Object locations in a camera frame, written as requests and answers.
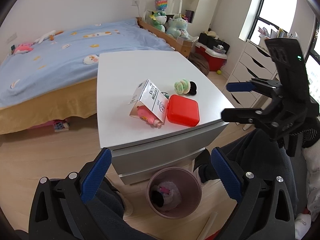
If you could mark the white drawer unit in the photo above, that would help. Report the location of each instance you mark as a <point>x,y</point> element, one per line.
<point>254,62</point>

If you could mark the white cotton socks box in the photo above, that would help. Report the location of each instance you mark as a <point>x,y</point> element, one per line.
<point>148,94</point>

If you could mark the toy blocks under bed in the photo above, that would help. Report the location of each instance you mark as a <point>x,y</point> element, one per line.
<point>60,125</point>

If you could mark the pink plush on bed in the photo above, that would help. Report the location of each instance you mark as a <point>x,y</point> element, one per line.
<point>23,48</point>

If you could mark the white goose plush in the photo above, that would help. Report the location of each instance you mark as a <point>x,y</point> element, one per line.
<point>50,35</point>

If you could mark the books on desk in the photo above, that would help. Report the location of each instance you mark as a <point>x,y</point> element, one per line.
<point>264,34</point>

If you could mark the white patterned sleeve forearm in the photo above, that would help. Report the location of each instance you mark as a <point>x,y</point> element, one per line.
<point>310,151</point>

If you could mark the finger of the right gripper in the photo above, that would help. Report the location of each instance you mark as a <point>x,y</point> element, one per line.
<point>261,86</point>
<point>255,116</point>

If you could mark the brown bean bag cushion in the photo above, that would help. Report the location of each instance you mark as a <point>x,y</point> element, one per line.
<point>199,62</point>

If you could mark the green dinosaur plush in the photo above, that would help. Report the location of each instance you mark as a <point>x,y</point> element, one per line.
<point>158,19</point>

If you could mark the bed with blue blanket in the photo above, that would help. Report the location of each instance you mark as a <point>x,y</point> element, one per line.
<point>57,79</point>

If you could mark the red storage box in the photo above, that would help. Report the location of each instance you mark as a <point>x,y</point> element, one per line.
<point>215,60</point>

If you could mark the white drawer cabinet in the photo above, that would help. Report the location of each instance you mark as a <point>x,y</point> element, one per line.
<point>132,90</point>

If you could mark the pink doll toy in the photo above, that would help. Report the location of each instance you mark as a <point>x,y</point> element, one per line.
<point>145,114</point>

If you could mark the red plastic box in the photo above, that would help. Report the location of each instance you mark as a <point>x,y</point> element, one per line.
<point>183,111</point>

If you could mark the purple trash bin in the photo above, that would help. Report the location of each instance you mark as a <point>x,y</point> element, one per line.
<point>185,195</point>

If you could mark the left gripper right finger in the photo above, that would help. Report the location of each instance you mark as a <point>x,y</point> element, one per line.
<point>263,207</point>

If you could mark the teal dragon plush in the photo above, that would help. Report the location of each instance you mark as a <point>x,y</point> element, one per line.
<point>177,27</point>

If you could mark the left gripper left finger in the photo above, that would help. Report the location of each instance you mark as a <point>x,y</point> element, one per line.
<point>59,209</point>

